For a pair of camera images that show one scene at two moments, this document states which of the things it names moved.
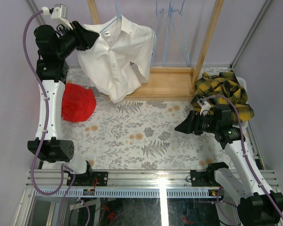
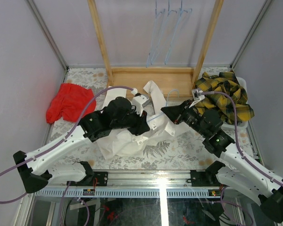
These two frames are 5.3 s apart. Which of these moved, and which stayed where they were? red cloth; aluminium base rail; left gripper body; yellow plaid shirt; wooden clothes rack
Moved: left gripper body
Stayed: red cloth; aluminium base rail; yellow plaid shirt; wooden clothes rack
